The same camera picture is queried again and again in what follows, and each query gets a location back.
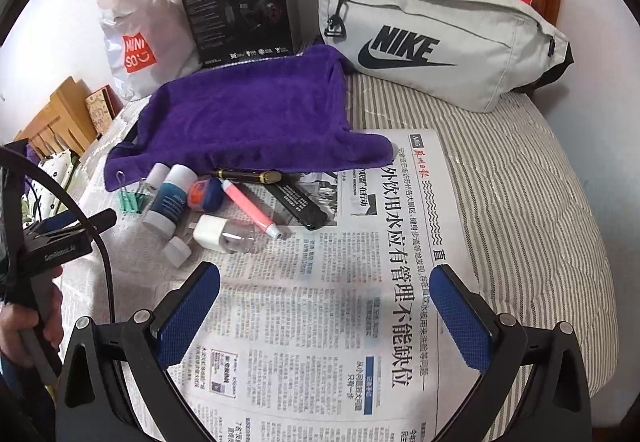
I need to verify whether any striped mattress cover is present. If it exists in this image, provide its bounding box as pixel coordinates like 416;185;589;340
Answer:
78;72;620;442

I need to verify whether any purple plush toy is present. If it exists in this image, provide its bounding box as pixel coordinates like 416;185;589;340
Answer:
25;144;40;165

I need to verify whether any grey Nike waist bag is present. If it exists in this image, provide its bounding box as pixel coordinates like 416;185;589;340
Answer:
318;0;573;113

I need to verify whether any clear plastic cap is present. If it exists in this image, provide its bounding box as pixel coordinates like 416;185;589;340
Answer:
219;220;258;254

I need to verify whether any patterned small book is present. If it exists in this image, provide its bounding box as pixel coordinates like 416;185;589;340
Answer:
85;85;122;136

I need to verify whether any black rectangular case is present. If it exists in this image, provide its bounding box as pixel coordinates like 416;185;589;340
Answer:
265;181;329;231

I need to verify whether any white USB charger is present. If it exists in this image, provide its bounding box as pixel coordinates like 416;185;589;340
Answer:
193;215;230;253

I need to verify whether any wooden furniture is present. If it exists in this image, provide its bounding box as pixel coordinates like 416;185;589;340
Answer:
14;76;96;158

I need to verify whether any blue orange round tin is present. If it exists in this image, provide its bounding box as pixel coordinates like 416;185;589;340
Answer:
186;177;226;214

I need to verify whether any black gold pen tube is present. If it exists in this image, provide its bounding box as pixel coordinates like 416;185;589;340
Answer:
213;169;282;185

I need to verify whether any green binder clip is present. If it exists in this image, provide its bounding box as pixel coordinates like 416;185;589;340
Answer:
116;170;151;215

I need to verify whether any white tape roll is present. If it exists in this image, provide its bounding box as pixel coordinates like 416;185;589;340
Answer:
143;163;170;194

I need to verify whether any newspaper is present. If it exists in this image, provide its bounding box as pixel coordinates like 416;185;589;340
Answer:
58;128;482;442

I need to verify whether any person's left hand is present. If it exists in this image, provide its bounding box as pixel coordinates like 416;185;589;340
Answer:
1;283;64;368

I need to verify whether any blue white bottle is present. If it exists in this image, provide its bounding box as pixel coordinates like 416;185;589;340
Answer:
142;165;198;240

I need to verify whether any white Miniso plastic bag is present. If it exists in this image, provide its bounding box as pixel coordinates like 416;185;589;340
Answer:
96;0;201;102

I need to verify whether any black headset box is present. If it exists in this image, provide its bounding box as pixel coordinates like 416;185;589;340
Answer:
181;0;302;69

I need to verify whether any purple towel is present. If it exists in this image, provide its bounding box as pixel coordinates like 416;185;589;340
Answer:
104;45;394;192

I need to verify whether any small white cap plug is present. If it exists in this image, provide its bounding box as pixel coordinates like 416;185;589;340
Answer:
162;236;192;268

